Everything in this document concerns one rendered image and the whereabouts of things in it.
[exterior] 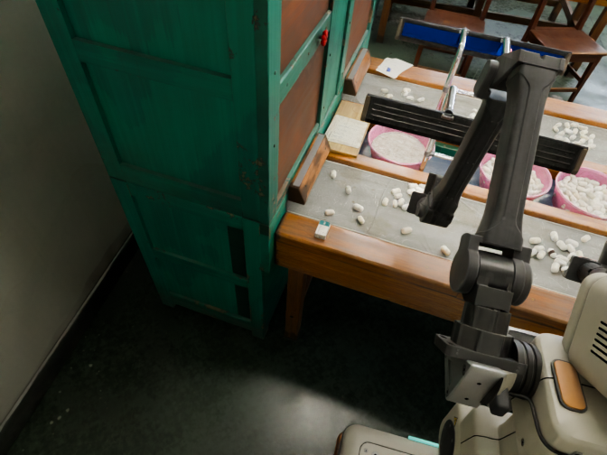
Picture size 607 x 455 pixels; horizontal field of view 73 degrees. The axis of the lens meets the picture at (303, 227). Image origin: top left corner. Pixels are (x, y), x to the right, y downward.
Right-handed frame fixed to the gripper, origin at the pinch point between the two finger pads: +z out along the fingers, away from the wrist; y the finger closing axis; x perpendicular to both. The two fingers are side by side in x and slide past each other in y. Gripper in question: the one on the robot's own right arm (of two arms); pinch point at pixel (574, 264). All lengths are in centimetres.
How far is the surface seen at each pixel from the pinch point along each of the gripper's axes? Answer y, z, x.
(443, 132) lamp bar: 47, -1, -26
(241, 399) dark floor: 87, 21, 95
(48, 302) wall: 166, 1, 72
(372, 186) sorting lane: 62, 24, -4
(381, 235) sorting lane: 54, 8, 10
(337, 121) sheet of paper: 83, 42, -24
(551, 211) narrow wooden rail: 0.0, 29.5, -12.3
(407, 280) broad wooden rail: 42.6, -2.4, 18.8
